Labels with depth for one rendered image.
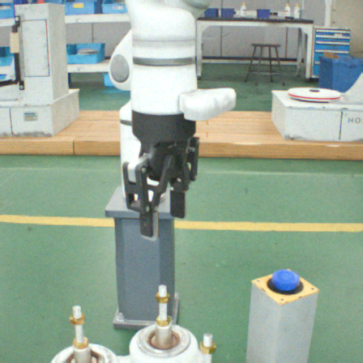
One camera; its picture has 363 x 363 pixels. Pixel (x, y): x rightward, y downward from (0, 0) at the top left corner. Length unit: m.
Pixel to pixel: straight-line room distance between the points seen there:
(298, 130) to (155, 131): 2.02
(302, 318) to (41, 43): 2.19
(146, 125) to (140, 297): 0.62
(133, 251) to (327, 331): 0.49
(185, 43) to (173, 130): 0.09
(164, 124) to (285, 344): 0.37
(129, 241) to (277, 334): 0.44
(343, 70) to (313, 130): 2.44
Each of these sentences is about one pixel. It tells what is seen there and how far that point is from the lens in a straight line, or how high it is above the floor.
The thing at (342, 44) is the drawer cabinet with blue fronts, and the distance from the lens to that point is 5.94.
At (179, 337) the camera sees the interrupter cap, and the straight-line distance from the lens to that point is 0.67.
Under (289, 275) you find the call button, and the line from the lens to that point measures 0.68.
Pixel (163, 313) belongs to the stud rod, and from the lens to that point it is 0.64.
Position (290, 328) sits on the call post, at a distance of 0.69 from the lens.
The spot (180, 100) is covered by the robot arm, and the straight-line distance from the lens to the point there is 0.50.
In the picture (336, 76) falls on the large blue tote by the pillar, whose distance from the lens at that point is 4.89.
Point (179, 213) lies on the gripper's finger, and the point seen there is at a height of 0.43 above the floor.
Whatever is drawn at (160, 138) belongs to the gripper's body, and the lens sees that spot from 0.51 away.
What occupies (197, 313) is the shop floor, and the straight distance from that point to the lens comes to 1.16.
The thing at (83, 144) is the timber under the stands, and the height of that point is 0.06.
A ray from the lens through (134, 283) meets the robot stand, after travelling 1.05.
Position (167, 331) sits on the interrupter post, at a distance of 0.65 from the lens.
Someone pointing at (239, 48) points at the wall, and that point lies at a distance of 8.77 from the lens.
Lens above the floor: 0.67
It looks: 19 degrees down
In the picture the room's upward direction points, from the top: straight up
